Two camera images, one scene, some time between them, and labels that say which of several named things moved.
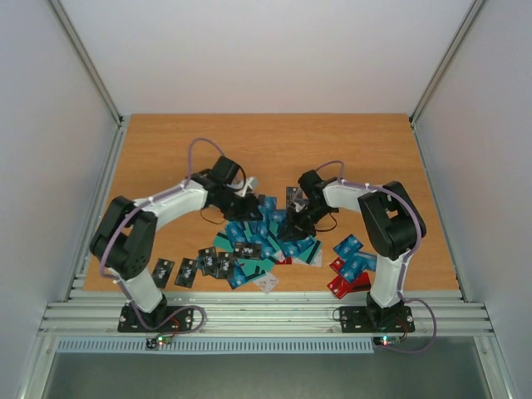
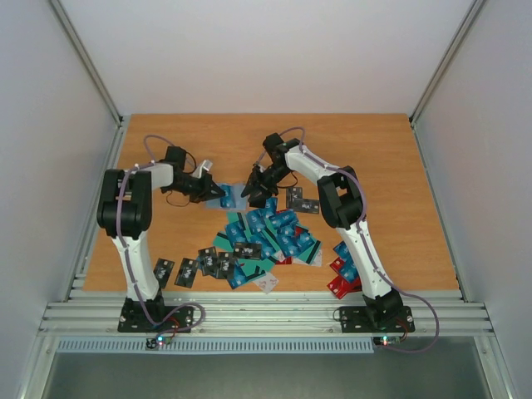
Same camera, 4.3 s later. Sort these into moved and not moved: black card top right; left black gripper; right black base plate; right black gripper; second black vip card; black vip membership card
Moved: left black gripper; right black gripper
Not moved: black card top right; black vip membership card; second black vip card; right black base plate
